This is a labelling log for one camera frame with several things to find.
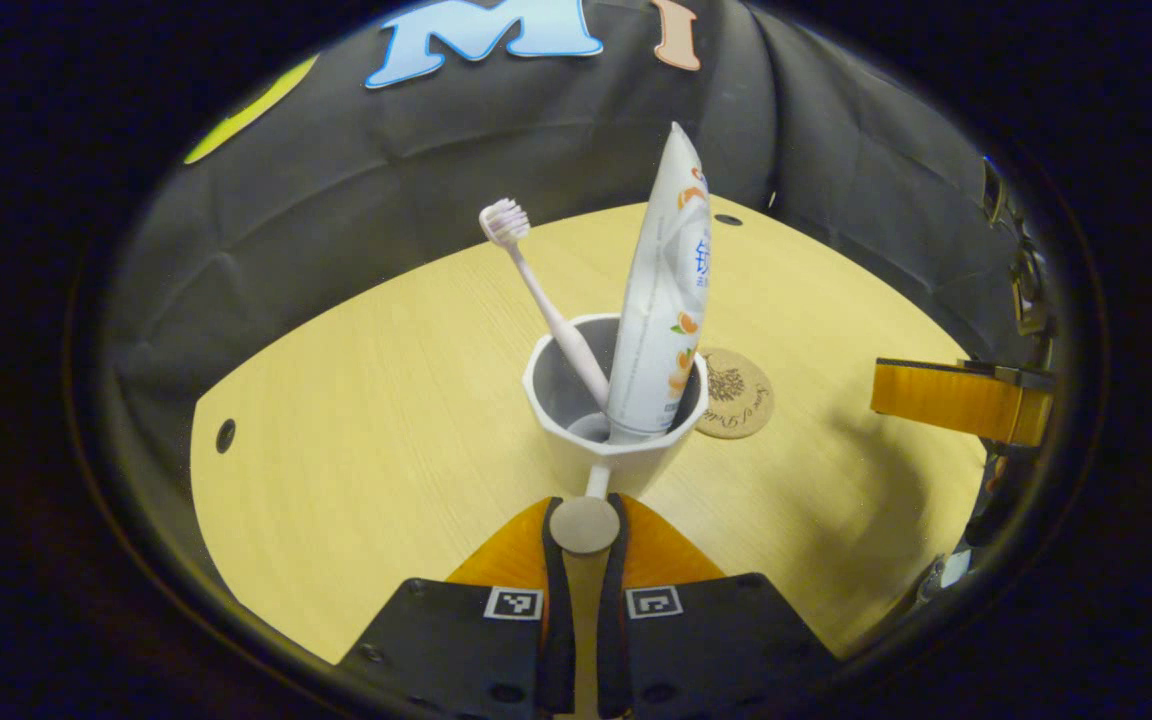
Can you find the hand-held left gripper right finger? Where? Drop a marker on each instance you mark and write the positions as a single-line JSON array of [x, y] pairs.
[[614, 650]]

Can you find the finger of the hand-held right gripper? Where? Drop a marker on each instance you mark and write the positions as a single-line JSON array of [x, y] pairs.
[[946, 400]]

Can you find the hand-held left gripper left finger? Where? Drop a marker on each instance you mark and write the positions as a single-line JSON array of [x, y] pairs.
[[558, 650]]

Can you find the round cork coaster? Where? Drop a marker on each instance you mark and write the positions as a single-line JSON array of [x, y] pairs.
[[741, 400]]

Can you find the white toothpaste tube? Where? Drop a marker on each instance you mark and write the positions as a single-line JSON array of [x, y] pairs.
[[656, 300]]

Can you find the pink toothbrush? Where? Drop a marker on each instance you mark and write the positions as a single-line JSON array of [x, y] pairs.
[[556, 320]]

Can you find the black backdrop cloth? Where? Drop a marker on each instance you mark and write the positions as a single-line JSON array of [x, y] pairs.
[[436, 150]]

